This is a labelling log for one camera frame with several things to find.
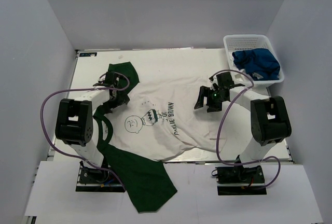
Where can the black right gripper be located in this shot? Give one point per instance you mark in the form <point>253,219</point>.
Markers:
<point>204,92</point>

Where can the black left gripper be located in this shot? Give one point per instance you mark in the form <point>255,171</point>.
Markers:
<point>122,98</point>

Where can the white green raglan t-shirt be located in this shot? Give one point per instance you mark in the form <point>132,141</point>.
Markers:
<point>157,124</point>

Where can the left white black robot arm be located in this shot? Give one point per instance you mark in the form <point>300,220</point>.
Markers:
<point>74,125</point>

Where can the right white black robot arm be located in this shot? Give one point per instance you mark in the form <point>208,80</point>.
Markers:
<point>270,122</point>

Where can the dark label sticker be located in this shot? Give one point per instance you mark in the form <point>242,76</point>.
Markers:
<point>88,54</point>

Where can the blue t-shirt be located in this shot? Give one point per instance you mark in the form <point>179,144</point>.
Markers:
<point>259,63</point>

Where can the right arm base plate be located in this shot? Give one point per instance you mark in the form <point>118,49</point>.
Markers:
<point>238,180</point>

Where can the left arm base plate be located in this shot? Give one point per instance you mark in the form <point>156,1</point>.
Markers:
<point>93,180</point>

